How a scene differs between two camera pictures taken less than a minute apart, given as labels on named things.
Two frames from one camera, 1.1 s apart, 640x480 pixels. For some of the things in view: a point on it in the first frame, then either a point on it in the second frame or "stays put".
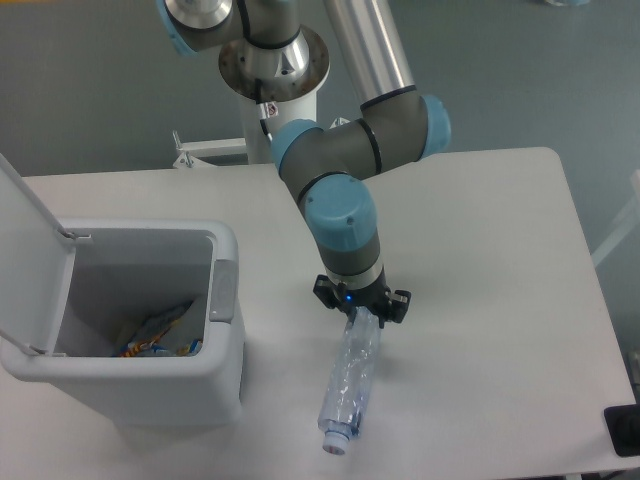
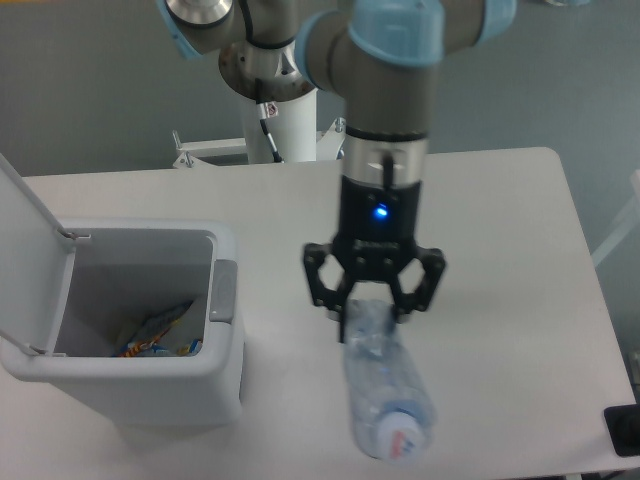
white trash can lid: (37, 261) stays put
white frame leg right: (624, 223) stays put
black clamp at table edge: (623, 426) stays put
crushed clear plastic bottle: (351, 380) → (392, 412)
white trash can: (154, 318) stays put
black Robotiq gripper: (345, 299) → (378, 226)
